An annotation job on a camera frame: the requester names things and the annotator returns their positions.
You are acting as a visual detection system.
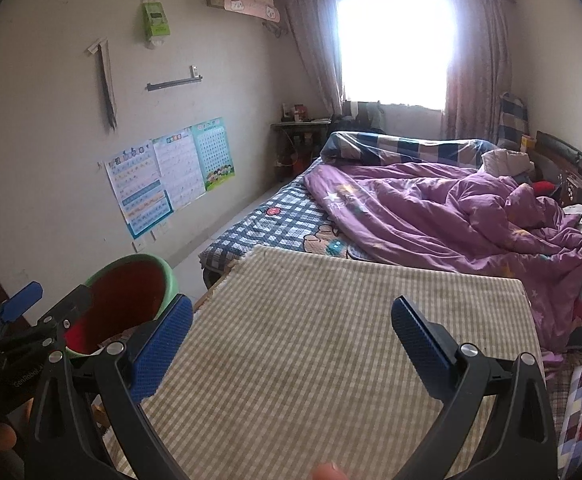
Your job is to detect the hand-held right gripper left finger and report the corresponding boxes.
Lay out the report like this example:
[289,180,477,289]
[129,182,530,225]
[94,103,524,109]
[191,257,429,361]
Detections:
[23,294,206,480]

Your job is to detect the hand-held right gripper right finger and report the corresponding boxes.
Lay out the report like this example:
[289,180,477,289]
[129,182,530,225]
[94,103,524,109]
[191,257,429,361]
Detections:
[391,295,559,480]

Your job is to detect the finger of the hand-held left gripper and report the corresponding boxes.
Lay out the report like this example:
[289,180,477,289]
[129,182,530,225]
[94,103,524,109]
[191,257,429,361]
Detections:
[1,284,92,362]
[0,281,44,342]

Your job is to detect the red bucket with green rim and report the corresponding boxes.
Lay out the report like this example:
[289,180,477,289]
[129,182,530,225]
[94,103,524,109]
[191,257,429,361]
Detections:
[65,254,180,362]

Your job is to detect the person's left hand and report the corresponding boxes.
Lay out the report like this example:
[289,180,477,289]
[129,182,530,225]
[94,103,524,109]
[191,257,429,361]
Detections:
[0,420,18,456]

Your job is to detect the person's right hand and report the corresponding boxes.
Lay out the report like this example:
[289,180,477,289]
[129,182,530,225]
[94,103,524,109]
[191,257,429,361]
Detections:
[310,462,352,480]

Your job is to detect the beige checked mat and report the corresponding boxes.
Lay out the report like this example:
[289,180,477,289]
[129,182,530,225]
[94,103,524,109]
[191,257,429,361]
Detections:
[103,245,548,480]

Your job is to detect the purple quilt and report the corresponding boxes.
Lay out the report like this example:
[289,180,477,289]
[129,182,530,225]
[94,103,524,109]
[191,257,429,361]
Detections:
[303,161,582,357]

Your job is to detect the blue checked bed sheet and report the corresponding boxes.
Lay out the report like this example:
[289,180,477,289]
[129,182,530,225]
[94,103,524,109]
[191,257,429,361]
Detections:
[200,157,372,274]

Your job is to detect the blue plaid pillow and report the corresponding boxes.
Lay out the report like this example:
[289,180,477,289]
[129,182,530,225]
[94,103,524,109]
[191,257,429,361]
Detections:
[321,131,498,169]

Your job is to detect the white bundled clothes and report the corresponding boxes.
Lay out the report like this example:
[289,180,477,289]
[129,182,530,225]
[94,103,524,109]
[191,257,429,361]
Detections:
[482,148,535,177]

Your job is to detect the dark clothes pile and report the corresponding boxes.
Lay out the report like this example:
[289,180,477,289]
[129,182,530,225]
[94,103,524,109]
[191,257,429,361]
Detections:
[331,101,388,134]

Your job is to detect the dark wooden headboard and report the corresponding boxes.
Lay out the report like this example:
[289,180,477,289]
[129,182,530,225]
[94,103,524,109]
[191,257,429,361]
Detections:
[536,131,582,211]

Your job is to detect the small dark side table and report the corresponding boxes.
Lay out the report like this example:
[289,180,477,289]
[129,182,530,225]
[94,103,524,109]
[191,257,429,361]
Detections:
[271,119,332,184]

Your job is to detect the pink curtain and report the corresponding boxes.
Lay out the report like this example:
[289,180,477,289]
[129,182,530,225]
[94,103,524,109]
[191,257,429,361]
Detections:
[275,0,348,122]
[438,0,515,144]

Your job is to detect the bright window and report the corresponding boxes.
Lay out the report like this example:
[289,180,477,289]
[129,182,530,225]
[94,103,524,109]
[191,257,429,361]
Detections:
[337,0,458,111]

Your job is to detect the covered air conditioner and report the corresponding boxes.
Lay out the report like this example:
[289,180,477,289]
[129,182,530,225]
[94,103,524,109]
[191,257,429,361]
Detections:
[204,0,285,27]

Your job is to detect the blue chart wall poster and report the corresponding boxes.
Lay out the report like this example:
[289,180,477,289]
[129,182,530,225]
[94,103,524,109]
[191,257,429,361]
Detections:
[104,140,175,241]

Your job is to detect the white chart wall poster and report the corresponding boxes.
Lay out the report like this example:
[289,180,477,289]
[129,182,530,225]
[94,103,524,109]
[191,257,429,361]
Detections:
[152,127,208,212]

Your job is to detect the green chart wall poster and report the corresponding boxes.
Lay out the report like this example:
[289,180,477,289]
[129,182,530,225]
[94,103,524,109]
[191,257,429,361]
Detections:
[191,117,237,192]

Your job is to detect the hanging dark strap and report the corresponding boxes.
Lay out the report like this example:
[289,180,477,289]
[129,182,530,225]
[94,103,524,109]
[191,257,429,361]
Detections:
[87,37,118,134]

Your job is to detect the metal wall bar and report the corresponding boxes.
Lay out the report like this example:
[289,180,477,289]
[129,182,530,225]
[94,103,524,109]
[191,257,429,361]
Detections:
[146,65,204,93]

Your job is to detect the green wall tissue box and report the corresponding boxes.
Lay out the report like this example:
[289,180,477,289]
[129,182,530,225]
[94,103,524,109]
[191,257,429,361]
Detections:
[141,0,172,52]

